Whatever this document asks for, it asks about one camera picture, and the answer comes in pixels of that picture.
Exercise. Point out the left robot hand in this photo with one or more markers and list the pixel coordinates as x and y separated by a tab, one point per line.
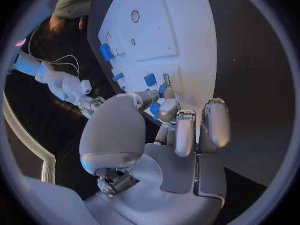
112	131

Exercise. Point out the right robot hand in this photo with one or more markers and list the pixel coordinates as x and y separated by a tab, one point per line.
96	103

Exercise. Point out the small blue peg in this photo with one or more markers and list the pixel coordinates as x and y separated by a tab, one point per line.
163	90
148	90

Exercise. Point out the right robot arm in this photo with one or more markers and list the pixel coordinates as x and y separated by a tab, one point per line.
58	86

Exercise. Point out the white task board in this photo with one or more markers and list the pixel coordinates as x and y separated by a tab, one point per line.
159	31

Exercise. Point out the blue gear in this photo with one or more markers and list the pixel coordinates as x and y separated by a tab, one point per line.
155	111

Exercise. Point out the thick blue cylinder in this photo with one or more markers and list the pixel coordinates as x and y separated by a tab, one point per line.
106	52

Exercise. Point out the blue block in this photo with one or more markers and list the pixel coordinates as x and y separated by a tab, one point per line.
150	80

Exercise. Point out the person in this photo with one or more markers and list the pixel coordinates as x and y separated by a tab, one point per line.
70	5

